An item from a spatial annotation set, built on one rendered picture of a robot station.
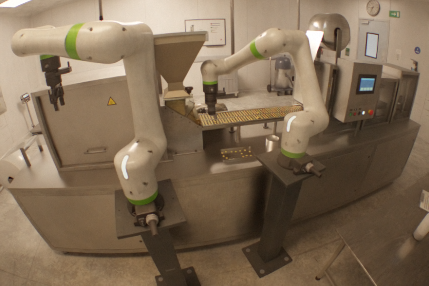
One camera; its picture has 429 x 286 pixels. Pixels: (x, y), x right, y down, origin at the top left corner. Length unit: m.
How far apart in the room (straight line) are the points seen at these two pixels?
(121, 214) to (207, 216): 0.70
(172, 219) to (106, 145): 0.69
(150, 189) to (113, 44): 0.47
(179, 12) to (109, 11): 1.63
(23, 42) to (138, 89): 0.47
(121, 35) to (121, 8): 4.54
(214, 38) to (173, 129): 3.96
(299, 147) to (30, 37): 1.13
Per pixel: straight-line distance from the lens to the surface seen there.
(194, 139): 1.31
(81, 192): 1.32
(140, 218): 0.76
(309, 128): 0.94
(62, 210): 1.52
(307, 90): 1.05
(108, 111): 1.20
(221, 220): 1.46
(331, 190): 1.82
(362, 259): 1.08
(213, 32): 5.04
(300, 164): 0.97
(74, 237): 1.74
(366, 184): 2.23
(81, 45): 0.60
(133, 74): 0.73
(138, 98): 0.74
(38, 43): 0.77
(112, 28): 0.57
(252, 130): 1.59
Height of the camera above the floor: 1.52
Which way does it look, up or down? 25 degrees down
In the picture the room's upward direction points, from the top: 2 degrees counter-clockwise
